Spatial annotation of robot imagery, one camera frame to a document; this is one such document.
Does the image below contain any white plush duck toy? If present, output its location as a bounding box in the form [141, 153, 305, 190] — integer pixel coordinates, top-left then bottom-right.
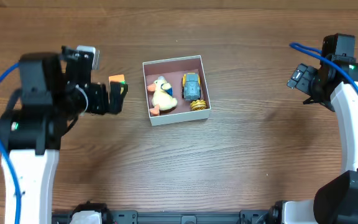
[147, 76, 178, 116]

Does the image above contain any pastel colour puzzle cube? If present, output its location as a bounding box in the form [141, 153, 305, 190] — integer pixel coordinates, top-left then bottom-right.
[109, 74, 127, 94]

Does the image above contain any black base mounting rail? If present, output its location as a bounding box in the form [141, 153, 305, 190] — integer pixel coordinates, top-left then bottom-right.
[50, 210, 291, 224]

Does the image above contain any round yellow gear toy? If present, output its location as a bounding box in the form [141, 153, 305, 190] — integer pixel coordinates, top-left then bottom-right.
[190, 100, 207, 111]

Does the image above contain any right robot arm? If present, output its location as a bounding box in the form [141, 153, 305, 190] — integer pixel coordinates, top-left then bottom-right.
[257, 34, 358, 223]

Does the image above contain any grey yellow toy truck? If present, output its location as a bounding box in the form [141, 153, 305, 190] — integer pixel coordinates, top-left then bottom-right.
[181, 72, 201, 101]

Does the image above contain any white square box pink interior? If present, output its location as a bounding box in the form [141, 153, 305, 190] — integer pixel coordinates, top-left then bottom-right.
[142, 55, 211, 126]

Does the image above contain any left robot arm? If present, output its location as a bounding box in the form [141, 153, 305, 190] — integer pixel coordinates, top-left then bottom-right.
[0, 45, 128, 223]

